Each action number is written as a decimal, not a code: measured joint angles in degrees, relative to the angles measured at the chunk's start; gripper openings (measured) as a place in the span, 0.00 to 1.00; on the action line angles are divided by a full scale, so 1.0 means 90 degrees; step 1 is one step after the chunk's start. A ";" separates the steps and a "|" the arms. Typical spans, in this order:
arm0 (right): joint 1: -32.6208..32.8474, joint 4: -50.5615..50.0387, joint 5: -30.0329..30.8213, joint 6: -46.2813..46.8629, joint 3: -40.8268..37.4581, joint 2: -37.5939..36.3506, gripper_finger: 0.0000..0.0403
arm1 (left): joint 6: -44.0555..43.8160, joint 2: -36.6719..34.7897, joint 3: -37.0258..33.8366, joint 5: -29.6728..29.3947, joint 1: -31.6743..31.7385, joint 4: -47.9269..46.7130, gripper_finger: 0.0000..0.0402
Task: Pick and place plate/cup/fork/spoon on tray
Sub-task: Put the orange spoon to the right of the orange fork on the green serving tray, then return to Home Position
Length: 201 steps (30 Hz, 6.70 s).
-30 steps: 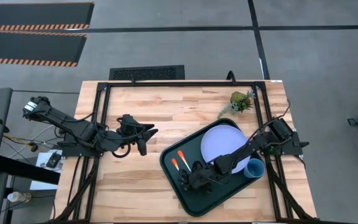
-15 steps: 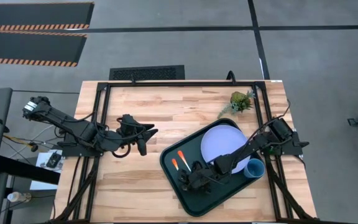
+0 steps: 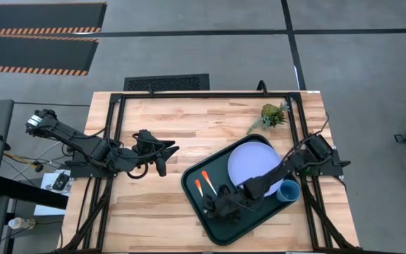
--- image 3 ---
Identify dark green plastic tray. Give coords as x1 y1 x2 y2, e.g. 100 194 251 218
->
180 133 301 247

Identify clear plastic bottle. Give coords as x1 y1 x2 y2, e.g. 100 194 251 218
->
7 217 37 231

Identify black cable loop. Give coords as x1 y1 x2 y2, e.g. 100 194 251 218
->
256 79 269 97

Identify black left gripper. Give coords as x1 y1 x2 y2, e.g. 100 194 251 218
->
132 129 180 178

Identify spoon with orange-red handle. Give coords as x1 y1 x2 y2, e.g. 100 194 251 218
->
194 179 209 214

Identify small black device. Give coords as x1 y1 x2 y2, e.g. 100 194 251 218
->
51 171 71 192

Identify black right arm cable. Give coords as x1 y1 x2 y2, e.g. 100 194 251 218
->
283 111 331 160

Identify fork with orange-red handle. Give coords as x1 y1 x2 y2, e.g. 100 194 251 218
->
200 170 219 196

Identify white paper sheet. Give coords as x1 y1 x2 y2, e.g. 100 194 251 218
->
33 169 72 217

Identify black hazard-striped floor mat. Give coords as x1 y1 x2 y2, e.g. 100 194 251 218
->
0 1 108 37
0 34 100 77

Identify green artificial potted plant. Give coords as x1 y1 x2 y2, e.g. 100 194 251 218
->
246 102 291 135

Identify black side desk bar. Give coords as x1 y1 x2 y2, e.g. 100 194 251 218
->
0 176 70 210

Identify lavender round plate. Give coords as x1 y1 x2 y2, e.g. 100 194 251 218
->
226 140 284 198

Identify black floor vent grille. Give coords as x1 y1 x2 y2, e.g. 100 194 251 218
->
123 73 211 92

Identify blue plastic cup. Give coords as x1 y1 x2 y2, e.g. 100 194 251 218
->
276 179 302 203

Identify black aluminium table frame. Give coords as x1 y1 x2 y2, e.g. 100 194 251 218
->
59 90 363 254

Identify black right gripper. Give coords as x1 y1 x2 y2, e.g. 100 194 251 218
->
202 183 248 222

